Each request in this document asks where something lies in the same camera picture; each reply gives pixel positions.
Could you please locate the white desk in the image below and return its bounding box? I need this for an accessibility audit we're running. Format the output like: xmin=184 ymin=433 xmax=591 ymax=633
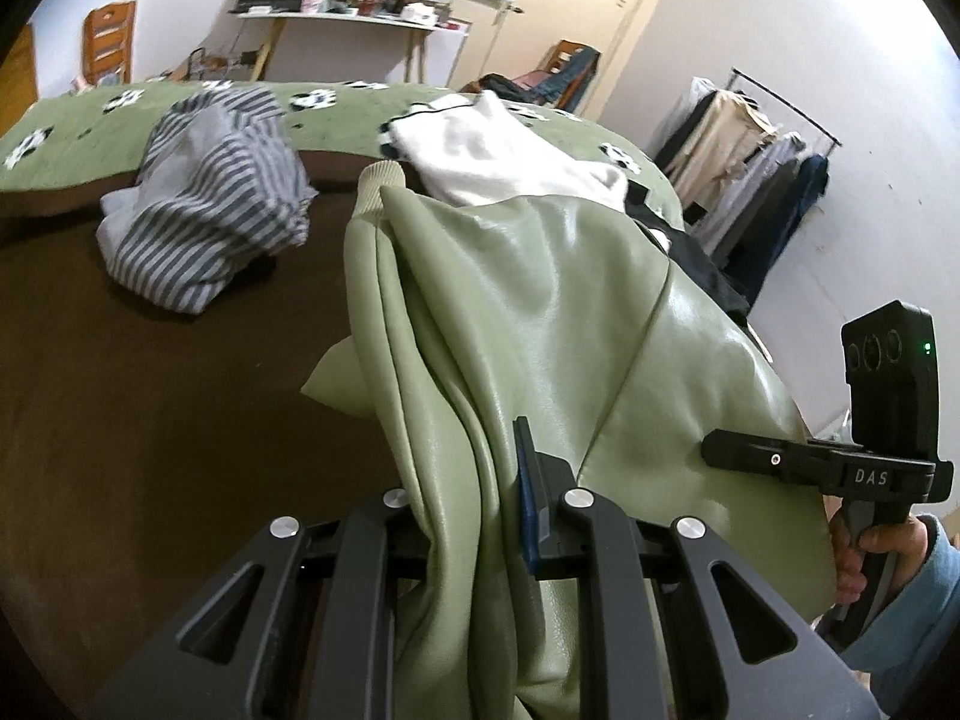
xmin=228 ymin=7 xmax=471 ymax=88

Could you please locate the row of hanging clothes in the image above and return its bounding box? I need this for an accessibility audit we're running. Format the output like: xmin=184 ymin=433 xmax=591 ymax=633
xmin=651 ymin=76 xmax=831 ymax=310

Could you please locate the orange wooden rack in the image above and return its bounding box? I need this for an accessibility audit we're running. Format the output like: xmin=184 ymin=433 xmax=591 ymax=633
xmin=80 ymin=0 xmax=138 ymax=88

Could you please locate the beige door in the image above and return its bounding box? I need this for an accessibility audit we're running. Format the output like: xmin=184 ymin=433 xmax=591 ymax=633
xmin=448 ymin=0 xmax=677 ymax=112

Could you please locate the chair with draped clothes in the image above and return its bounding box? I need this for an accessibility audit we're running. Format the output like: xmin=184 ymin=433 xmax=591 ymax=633
xmin=460 ymin=40 xmax=602 ymax=115

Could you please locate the cluster of small desk items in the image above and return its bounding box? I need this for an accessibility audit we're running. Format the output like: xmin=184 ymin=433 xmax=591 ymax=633
xmin=300 ymin=0 xmax=470 ymax=35

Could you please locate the black garment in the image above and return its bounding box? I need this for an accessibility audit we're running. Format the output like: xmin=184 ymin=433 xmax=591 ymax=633
xmin=621 ymin=178 xmax=752 ymax=325

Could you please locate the person's right hand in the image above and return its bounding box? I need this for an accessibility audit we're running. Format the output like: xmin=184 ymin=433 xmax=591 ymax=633
xmin=829 ymin=514 xmax=934 ymax=607

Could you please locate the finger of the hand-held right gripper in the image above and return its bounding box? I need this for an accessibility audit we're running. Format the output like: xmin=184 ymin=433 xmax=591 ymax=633
xmin=700 ymin=427 xmax=817 ymax=478

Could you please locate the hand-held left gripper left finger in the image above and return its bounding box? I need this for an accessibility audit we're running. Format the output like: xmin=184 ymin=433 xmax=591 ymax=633
xmin=88 ymin=490 xmax=426 ymax=720

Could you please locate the metal clothes rack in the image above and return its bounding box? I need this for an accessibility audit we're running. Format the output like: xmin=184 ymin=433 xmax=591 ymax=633
xmin=722 ymin=67 xmax=845 ymax=152

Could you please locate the grey striped garment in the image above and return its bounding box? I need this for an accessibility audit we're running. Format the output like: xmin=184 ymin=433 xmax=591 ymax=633
xmin=95 ymin=85 xmax=320 ymax=316

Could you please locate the white garment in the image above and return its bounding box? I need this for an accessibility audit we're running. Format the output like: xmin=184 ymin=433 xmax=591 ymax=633
xmin=381 ymin=90 xmax=632 ymax=215

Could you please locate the green leather jacket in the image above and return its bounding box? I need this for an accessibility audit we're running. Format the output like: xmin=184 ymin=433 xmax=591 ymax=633
xmin=300 ymin=161 xmax=839 ymax=720

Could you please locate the person's right forearm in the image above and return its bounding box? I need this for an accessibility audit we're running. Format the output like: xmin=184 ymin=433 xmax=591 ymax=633
xmin=846 ymin=516 xmax=960 ymax=692

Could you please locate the wooden headboard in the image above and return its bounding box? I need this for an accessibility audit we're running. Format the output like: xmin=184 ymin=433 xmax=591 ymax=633
xmin=0 ymin=22 xmax=38 ymax=137

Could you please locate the green panda print blanket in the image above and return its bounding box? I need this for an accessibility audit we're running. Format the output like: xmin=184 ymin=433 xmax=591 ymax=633
xmin=0 ymin=79 xmax=688 ymax=230

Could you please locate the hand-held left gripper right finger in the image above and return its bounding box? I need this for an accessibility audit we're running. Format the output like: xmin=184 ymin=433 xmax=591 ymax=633
xmin=513 ymin=415 xmax=884 ymax=720

